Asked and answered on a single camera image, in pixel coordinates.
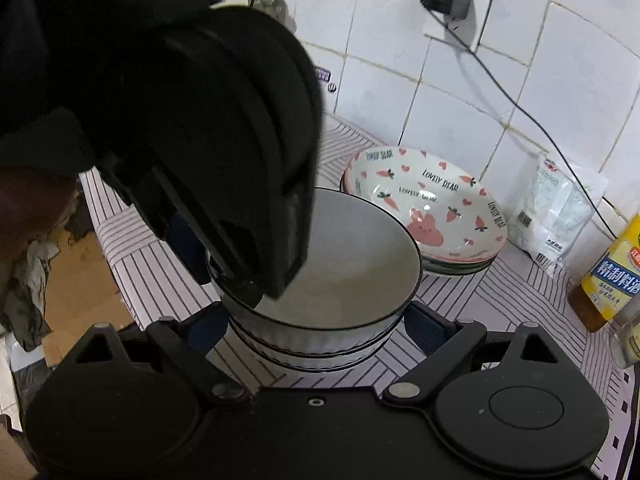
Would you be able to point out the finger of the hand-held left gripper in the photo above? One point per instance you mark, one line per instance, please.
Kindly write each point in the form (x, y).
(190, 245)
(285, 240)

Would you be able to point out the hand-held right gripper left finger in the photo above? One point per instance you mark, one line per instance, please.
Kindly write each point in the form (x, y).
(202, 332)

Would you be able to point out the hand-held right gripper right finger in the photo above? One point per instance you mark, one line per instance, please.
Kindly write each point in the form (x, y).
(425, 327)

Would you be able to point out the white bowl with black rim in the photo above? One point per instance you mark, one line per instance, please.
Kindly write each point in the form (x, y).
(320, 364)
(350, 270)
(320, 347)

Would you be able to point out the pink carrot print plate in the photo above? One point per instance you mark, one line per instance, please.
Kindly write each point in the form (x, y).
(425, 195)

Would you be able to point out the person's left hand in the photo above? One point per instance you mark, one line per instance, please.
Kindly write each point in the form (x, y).
(30, 205)

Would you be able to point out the striped table cover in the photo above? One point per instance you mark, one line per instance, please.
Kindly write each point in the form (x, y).
(500, 310)

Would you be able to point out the brown cardboard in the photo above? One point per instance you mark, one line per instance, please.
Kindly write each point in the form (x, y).
(85, 290)

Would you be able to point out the dark cloth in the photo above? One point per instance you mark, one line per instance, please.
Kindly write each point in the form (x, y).
(30, 300)

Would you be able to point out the white salt bag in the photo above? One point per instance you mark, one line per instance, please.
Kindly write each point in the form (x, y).
(555, 210)

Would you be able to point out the yellow label cooking wine bottle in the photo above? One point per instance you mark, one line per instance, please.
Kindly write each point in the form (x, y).
(610, 280)

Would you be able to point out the clear glass jar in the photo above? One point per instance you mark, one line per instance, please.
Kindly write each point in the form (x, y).
(627, 340)

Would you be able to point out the wall sticker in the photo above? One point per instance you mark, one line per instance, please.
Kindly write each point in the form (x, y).
(325, 79)

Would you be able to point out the white wall socket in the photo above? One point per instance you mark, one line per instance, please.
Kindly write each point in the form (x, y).
(480, 25)

